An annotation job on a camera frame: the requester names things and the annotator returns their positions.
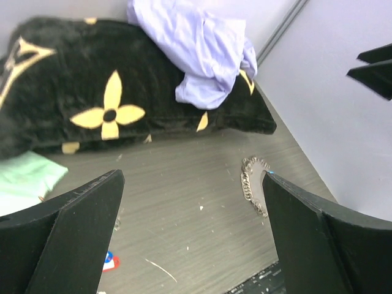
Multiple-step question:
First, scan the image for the mint green cartoon cloth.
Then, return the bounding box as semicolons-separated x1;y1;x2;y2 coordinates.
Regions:
1;151;68;216

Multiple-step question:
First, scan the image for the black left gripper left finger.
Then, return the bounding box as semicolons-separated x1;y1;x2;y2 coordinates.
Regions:
1;170;125;293

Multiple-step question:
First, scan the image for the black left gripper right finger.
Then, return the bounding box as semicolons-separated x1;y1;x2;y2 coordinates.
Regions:
262;173;391;294

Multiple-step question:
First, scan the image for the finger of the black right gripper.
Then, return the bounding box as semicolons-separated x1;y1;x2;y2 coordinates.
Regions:
357;43;392;64
347;59;391;100

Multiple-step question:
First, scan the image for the black floral pillow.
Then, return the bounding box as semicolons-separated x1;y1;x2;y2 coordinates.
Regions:
1;17;277;159

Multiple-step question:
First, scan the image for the red tagged key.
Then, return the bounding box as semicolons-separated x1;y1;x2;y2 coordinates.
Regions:
102;251;120;273

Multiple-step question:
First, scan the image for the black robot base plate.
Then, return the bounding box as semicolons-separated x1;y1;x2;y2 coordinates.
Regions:
226;261;287;294

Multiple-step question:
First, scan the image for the lavender crumpled cloth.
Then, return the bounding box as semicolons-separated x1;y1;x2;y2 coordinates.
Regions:
127;0;257;110

